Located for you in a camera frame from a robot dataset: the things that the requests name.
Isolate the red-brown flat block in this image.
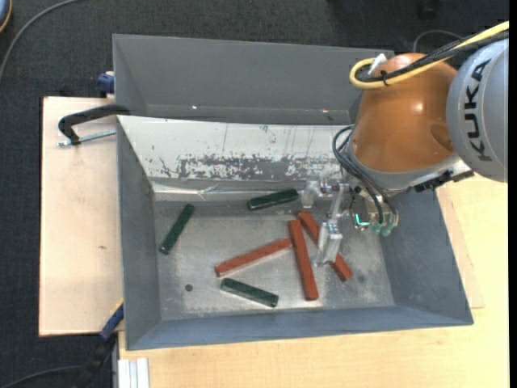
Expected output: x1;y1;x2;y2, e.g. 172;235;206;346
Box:
297;210;355;283
287;218;320;302
214;238;293;278

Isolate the black cylinder on white bracket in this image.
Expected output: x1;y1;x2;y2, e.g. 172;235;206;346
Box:
414;163;474;194

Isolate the dark green flat block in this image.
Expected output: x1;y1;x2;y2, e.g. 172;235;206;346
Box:
220;277;280;309
246;188;301;212
158;203;196;256

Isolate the grey metal bin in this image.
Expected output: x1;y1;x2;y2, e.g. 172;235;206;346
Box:
111;33;474;351

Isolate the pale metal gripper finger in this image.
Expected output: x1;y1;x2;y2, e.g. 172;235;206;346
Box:
311;221;344;268
300;179;339;210

